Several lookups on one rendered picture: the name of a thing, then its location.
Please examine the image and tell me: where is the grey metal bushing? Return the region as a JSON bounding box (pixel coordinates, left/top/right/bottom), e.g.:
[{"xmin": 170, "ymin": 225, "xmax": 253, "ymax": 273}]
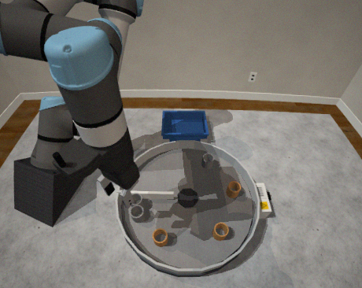
[
  {"xmin": 130, "ymin": 205, "xmax": 146, "ymax": 223},
  {"xmin": 131, "ymin": 193, "xmax": 144, "ymax": 207},
  {"xmin": 201, "ymin": 153, "xmax": 214, "ymax": 169}
]

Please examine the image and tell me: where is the grey round turntable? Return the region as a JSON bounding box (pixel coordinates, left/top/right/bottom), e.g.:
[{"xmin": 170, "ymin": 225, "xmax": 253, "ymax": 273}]
[{"xmin": 116, "ymin": 140, "xmax": 272, "ymax": 277}]

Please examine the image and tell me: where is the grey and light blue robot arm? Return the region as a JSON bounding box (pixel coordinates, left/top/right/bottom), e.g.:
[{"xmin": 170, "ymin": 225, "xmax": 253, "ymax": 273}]
[{"xmin": 0, "ymin": 0, "xmax": 144, "ymax": 170}]

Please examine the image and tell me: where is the blue square crate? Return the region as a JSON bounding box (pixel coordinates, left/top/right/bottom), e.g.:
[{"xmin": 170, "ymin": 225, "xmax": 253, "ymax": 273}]
[{"xmin": 161, "ymin": 111, "xmax": 209, "ymax": 143}]

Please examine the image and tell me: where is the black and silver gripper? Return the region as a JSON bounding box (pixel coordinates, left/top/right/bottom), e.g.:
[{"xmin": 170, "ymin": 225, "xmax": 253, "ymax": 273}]
[{"xmin": 52, "ymin": 108, "xmax": 140, "ymax": 209}]

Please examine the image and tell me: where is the bronze bushing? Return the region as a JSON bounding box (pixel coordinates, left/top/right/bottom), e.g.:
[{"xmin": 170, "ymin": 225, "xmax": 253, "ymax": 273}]
[
  {"xmin": 212, "ymin": 223, "xmax": 229, "ymax": 241},
  {"xmin": 226, "ymin": 181, "xmax": 241, "ymax": 198},
  {"xmin": 153, "ymin": 228, "xmax": 168, "ymax": 247}
]

